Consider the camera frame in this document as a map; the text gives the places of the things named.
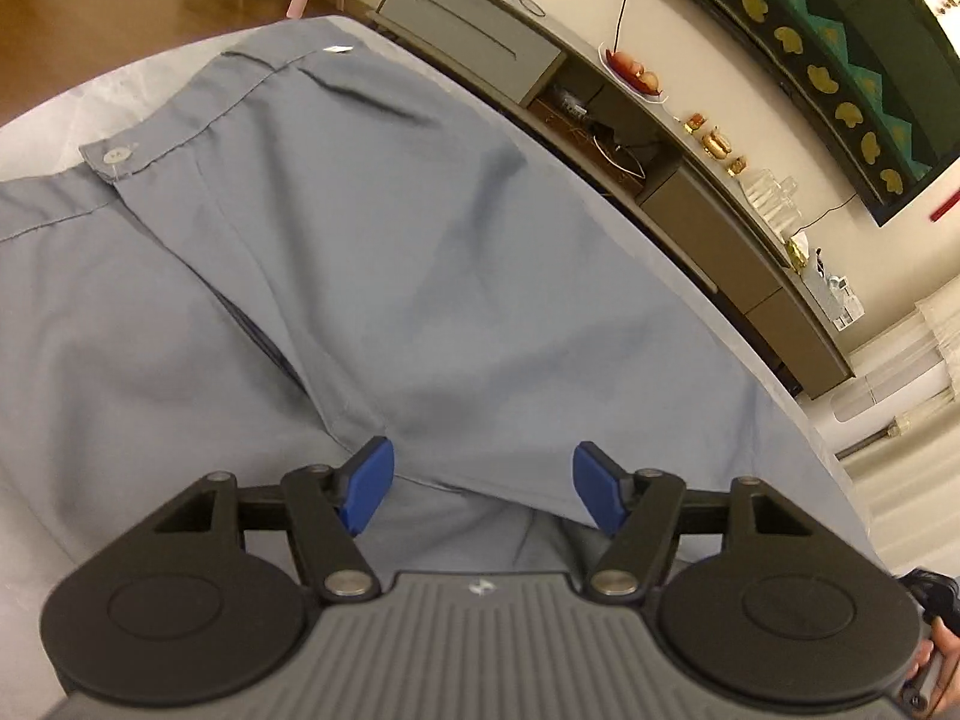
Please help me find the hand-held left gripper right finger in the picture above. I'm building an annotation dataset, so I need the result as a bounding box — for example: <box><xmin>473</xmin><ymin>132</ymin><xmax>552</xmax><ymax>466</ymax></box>
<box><xmin>571</xmin><ymin>441</ymin><xmax>815</xmax><ymax>605</ymax></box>

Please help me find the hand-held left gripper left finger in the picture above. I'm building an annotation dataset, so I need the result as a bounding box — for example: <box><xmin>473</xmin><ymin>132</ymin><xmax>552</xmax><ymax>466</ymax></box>
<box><xmin>154</xmin><ymin>435</ymin><xmax>396</xmax><ymax>605</ymax></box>

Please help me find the grey shirt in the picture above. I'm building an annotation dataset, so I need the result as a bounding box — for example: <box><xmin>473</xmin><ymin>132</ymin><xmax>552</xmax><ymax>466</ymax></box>
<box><xmin>0</xmin><ymin>15</ymin><xmax>875</xmax><ymax>616</ymax></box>

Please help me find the person's right hand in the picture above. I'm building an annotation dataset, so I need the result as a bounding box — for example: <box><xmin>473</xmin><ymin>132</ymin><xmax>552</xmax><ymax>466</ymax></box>
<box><xmin>911</xmin><ymin>615</ymin><xmax>960</xmax><ymax>706</ymax></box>

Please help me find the cream curtain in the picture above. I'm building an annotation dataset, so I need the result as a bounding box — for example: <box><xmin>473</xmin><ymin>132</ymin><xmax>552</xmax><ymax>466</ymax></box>
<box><xmin>847</xmin><ymin>420</ymin><xmax>960</xmax><ymax>571</ymax></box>

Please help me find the white standing air conditioner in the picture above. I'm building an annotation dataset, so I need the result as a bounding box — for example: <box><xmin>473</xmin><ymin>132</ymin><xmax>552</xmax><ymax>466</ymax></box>
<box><xmin>832</xmin><ymin>360</ymin><xmax>960</xmax><ymax>458</ymax></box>

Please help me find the white storage tray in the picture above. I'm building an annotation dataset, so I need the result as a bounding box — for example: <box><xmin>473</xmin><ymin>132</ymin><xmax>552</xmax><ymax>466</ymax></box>
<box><xmin>802</xmin><ymin>247</ymin><xmax>865</xmax><ymax>331</ymax></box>

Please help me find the set of clear glasses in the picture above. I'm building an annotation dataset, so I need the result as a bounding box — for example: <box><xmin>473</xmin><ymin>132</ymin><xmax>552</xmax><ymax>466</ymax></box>
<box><xmin>742</xmin><ymin>167</ymin><xmax>800</xmax><ymax>230</ymax></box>

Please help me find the red fruit plate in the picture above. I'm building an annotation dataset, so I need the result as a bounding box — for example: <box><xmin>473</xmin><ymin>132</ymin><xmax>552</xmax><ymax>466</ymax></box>
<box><xmin>598</xmin><ymin>45</ymin><xmax>668</xmax><ymax>102</ymax></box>

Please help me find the grey television cabinet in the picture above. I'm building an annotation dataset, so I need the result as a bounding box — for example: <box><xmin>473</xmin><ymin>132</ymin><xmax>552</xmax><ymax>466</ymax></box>
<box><xmin>367</xmin><ymin>0</ymin><xmax>856</xmax><ymax>398</ymax></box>

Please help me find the black television cable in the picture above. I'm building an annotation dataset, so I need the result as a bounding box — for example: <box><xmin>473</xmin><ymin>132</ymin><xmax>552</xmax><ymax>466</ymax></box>
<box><xmin>611</xmin><ymin>0</ymin><xmax>646</xmax><ymax>53</ymax></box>
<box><xmin>806</xmin><ymin>191</ymin><xmax>860</xmax><ymax>224</ymax></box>

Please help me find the wall television with patterned cover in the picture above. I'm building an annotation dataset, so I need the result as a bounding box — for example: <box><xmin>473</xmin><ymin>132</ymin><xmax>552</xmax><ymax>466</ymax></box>
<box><xmin>622</xmin><ymin>0</ymin><xmax>960</xmax><ymax>226</ymax></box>

